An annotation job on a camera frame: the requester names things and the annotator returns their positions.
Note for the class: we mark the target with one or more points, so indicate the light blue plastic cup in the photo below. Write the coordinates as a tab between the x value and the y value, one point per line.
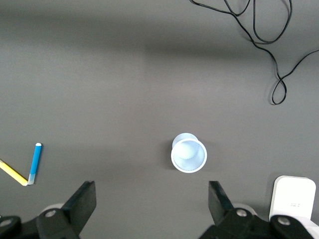
189	156

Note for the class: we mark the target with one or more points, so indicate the blue marker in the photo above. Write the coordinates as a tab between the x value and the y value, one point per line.
35	163

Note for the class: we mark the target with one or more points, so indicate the yellow marker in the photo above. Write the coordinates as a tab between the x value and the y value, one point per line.
13	174

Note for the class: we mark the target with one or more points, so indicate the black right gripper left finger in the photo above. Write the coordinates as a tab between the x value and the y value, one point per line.
77	209

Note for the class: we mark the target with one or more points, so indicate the white rounded wrist housing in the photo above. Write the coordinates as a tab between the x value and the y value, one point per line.
291	194

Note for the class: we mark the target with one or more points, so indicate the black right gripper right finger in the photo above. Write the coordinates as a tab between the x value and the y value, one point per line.
219	209

